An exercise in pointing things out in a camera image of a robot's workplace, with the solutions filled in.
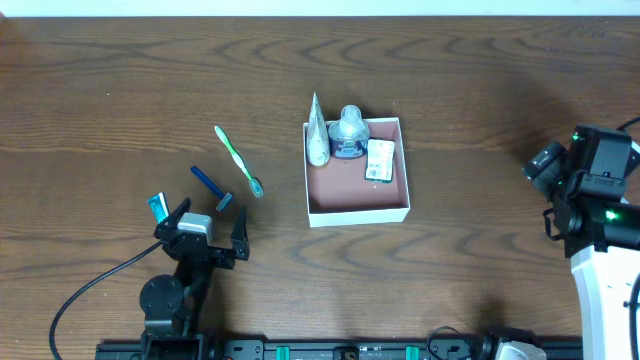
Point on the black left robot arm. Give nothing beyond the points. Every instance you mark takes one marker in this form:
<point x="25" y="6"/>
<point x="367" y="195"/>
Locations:
<point x="172" y="303"/>

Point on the blue disposable razor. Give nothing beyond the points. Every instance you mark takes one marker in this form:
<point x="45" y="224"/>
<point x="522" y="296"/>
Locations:
<point x="225" y="198"/>

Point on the white box with pink interior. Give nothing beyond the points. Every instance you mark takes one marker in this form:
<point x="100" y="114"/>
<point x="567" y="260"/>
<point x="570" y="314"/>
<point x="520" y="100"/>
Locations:
<point x="338" y="194"/>

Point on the green Dettol soap box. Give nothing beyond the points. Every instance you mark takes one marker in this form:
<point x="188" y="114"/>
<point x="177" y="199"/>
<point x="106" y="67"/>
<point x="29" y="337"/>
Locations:
<point x="380" y="160"/>

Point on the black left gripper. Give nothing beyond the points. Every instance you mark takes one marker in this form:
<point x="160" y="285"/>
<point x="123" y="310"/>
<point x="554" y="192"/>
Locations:
<point x="211" y="251"/>

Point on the white Pantene tube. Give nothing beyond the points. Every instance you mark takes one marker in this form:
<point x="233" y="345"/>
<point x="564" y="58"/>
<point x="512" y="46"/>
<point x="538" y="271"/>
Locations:
<point x="317" y="139"/>

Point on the clear foam soap pump bottle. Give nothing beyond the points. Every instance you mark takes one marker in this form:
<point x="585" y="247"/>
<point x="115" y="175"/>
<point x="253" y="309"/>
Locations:
<point x="349" y="135"/>

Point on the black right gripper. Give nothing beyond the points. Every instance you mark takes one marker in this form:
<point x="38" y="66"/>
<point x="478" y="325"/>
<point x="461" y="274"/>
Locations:
<point x="545" y="161"/>

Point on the teal small packet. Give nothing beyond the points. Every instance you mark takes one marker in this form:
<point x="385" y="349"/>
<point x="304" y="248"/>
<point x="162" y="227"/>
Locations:
<point x="159" y="207"/>

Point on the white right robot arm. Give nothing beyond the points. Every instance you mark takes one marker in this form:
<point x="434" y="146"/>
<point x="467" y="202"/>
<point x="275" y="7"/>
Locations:
<point x="585" y="184"/>

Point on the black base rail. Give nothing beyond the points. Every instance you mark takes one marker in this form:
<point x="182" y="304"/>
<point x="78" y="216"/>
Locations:
<point x="444" y="343"/>

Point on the green white toothbrush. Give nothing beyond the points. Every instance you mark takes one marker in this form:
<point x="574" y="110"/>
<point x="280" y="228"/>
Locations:
<point x="254" y="185"/>

